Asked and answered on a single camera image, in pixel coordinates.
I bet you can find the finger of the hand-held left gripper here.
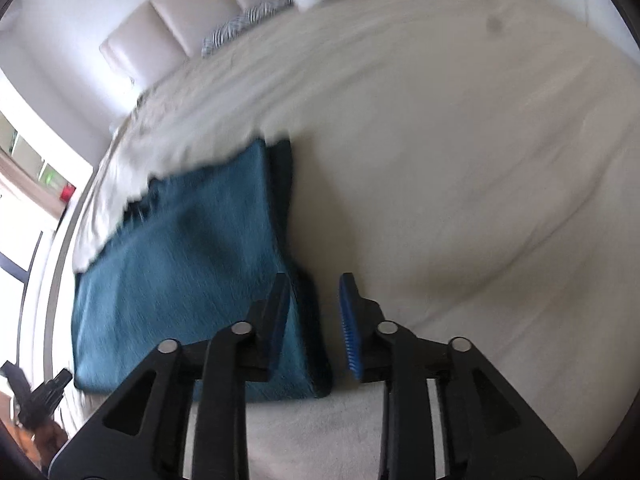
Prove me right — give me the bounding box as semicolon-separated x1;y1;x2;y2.
30;368;74;409

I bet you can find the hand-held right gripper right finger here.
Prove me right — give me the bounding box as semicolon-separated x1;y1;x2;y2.
339;272;579;480

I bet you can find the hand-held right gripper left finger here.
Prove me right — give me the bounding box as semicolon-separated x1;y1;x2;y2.
47;272;293;480

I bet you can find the teal knit sweater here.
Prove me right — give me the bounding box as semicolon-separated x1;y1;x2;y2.
71;137;334;404

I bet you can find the white low ledge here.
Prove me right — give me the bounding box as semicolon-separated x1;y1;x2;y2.
20;165;98;371

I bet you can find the bed with beige sheet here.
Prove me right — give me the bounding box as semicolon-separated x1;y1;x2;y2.
70;0;640;480

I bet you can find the zebra print pillow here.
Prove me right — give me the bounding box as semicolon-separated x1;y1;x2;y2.
201;0;296;59

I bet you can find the cream padded headboard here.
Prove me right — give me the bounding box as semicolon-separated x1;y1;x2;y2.
99;0;281;89

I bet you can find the white wall shelf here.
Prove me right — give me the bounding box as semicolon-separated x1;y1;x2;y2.
0;110;96;221

